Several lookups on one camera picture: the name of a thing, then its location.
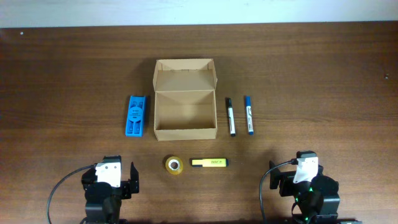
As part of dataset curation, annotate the clear adhesive tape roll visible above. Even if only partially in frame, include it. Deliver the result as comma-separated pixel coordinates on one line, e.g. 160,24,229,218
165,156,183,175

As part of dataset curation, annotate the blue plastic case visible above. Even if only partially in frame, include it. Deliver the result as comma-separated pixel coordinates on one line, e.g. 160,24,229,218
125,96,146,138

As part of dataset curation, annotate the blue whiteboard marker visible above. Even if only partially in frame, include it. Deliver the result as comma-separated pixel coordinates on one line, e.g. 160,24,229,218
245,96,254,135

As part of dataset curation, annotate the yellow highlighter pen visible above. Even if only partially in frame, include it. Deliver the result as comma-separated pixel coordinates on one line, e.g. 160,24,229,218
191,158,229,167

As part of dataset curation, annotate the black whiteboard marker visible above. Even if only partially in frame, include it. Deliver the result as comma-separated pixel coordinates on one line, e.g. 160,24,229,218
226,98,236,137

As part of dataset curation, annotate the brown cardboard box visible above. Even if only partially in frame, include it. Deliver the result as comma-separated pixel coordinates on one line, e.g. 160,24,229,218
153,58,218,141

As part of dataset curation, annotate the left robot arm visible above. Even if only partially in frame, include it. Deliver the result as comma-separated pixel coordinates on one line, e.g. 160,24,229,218
81,162,139,224

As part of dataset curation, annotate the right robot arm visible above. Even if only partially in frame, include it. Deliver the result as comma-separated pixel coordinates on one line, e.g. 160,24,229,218
269,161,359,224

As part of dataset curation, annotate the right black cable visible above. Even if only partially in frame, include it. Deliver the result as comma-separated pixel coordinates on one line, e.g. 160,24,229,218
259,159,298,224

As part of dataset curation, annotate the black cable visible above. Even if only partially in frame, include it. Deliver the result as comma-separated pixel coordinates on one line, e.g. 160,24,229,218
46,164,98,224
259,159,298,224

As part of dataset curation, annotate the left black cable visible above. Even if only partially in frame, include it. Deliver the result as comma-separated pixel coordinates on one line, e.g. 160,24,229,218
46,164,98,224

